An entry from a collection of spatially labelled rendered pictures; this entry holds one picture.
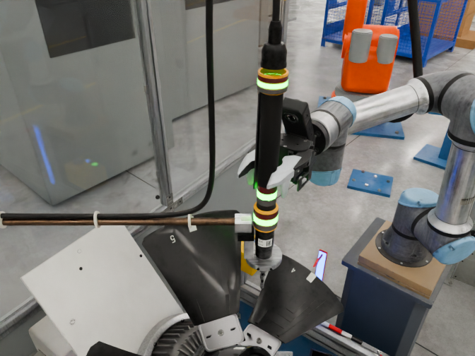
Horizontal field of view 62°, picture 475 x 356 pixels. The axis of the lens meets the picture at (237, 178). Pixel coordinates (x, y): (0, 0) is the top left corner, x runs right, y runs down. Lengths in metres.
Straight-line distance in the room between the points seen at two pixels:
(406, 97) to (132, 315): 0.86
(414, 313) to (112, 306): 0.96
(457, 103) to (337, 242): 2.09
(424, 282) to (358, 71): 3.30
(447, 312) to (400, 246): 1.43
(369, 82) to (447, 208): 3.39
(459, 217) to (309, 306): 0.48
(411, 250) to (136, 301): 0.88
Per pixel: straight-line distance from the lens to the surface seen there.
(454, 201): 1.19
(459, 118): 1.07
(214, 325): 0.92
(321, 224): 3.14
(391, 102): 1.07
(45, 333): 1.38
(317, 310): 1.07
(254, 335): 0.99
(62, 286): 0.99
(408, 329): 1.56
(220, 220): 0.71
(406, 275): 1.41
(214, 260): 0.88
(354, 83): 4.51
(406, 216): 1.36
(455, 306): 2.87
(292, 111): 0.67
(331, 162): 0.88
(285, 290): 1.07
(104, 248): 1.03
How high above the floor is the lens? 2.00
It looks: 34 degrees down
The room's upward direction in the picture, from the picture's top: straight up
